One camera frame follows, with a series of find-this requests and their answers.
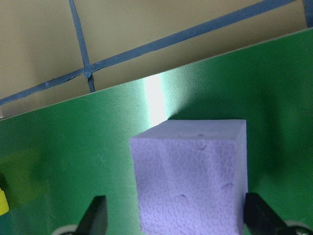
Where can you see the green flat conveyor board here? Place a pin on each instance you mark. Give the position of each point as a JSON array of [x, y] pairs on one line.
[[61, 147]]

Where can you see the small yellow tag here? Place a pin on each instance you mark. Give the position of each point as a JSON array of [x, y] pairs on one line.
[[3, 200]]

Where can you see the purple foam cube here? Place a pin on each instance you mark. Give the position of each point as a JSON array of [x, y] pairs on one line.
[[185, 176]]

